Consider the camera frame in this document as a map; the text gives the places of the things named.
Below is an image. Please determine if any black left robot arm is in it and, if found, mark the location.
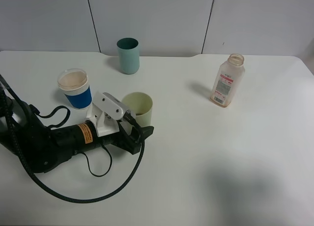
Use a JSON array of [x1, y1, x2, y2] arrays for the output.
[[5, 96, 140, 173]]

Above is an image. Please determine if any pale green plastic cup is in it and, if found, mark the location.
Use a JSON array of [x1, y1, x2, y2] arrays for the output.
[[122, 92, 153, 127]]

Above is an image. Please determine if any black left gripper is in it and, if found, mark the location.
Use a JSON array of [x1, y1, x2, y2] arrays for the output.
[[50, 122, 154, 157]]

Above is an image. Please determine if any blue sleeved paper cup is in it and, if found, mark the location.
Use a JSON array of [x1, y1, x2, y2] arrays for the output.
[[57, 69, 92, 109]]

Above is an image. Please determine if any clear plastic drink bottle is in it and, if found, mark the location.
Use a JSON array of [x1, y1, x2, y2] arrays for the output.
[[210, 53, 245, 107]]

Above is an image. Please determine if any thin black wire loop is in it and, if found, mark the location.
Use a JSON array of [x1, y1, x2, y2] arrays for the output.
[[36, 105, 113, 177]]

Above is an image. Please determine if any teal plastic cup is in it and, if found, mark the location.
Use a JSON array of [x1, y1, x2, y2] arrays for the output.
[[117, 38, 140, 75]]

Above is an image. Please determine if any black braided camera cable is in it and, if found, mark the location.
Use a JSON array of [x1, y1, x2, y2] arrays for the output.
[[0, 74, 145, 203]]

